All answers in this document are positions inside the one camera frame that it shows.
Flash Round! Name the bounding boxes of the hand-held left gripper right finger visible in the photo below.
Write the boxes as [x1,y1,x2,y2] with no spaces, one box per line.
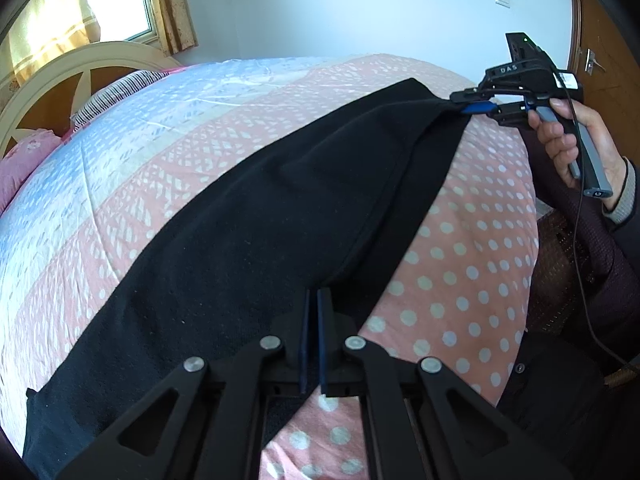
[316,287,576,480]

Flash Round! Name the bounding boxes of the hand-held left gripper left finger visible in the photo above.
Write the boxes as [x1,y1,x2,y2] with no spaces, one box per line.
[55,287,313,480]

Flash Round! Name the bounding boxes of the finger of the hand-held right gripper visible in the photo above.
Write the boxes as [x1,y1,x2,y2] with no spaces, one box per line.
[449,86,523,103]
[459,100,538,128]

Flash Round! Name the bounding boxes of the black pants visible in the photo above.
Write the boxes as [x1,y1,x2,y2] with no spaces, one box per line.
[22,77,473,480]

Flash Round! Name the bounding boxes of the person's right forearm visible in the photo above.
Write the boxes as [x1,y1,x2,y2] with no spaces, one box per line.
[602,157,640,226]

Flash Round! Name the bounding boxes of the person's right hand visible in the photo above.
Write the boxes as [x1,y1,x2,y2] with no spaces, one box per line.
[527,97,628,201]

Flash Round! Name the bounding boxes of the brown wooden door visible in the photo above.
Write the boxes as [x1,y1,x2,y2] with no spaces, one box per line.
[567,0,640,161]

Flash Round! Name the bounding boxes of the person's dark jacket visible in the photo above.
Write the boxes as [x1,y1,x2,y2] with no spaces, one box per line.
[495,127,640,480]

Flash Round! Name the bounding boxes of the pink and blue dotted blanket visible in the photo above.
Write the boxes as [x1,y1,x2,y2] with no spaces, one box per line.
[0,52,541,480]

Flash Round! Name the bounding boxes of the narrow yellow curtain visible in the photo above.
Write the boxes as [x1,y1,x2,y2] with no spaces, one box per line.
[145,0,197,57]

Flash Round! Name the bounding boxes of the striped pillow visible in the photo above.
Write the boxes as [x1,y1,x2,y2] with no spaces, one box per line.
[72,69,171,128]

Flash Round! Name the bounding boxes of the pink pillow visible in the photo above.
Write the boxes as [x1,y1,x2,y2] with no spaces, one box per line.
[0,127,66,216]

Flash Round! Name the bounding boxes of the cream wooden headboard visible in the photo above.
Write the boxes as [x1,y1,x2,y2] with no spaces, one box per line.
[0,41,183,161]

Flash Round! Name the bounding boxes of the wide yellow curtain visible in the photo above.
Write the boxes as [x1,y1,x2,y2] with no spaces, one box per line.
[0,0,103,78]

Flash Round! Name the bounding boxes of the metal door handle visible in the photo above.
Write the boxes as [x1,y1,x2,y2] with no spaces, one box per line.
[580,47,606,76]

